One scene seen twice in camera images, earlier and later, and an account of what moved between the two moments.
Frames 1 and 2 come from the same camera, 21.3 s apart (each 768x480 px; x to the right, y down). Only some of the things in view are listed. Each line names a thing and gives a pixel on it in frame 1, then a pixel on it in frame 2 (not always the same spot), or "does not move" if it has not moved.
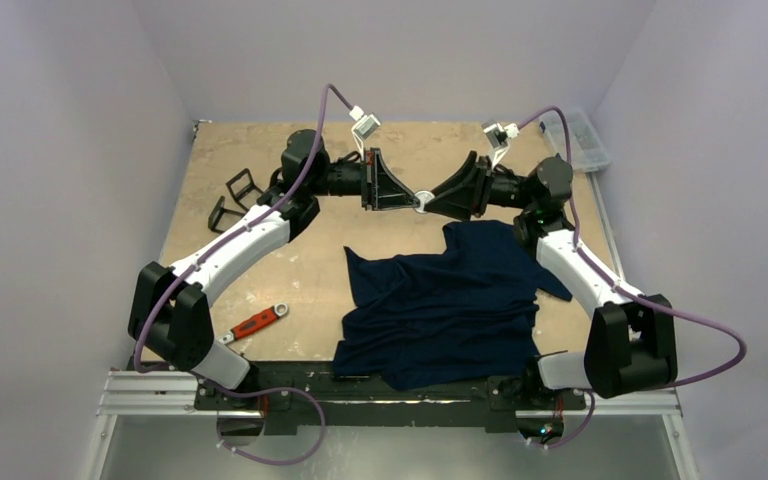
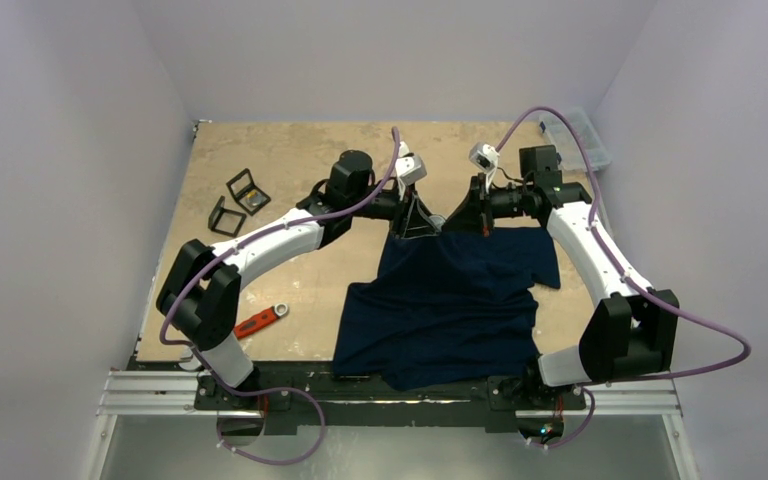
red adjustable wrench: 255,323 does not move
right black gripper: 483,187 to 480,205
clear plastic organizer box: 588,151 does not move
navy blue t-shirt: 456,312 does not move
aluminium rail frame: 132,393 does not move
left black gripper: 385,191 to 410,219
